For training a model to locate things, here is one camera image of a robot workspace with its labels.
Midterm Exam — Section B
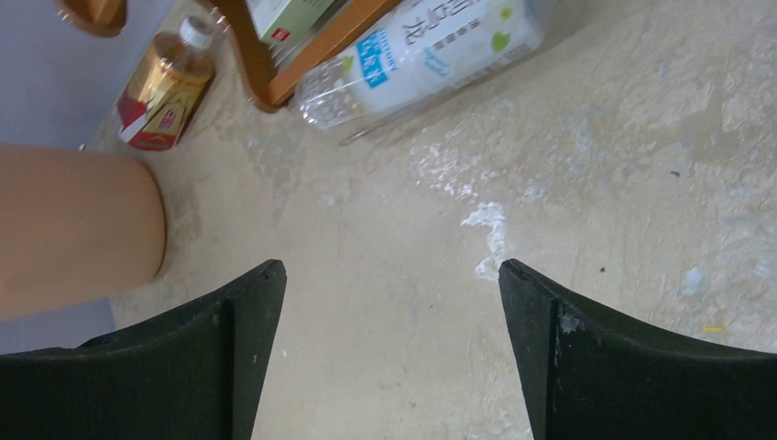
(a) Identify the white blue label bottle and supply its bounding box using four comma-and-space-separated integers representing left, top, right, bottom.
294, 0, 556, 137

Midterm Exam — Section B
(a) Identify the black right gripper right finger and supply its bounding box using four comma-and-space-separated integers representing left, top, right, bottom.
498, 259, 776, 439

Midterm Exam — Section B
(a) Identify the red gold tea bottle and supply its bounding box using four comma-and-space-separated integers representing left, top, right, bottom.
115, 16, 215, 151

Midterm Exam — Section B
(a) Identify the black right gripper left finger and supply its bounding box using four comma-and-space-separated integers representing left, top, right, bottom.
1, 259, 287, 439

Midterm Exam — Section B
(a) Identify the wooden shelf rack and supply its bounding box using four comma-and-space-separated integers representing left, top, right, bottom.
54, 0, 405, 115

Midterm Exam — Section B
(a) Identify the orange plastic bin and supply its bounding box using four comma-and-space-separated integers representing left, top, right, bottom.
1, 144, 166, 319

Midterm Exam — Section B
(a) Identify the white stapler box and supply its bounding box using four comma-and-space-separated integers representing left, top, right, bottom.
246, 0, 334, 48

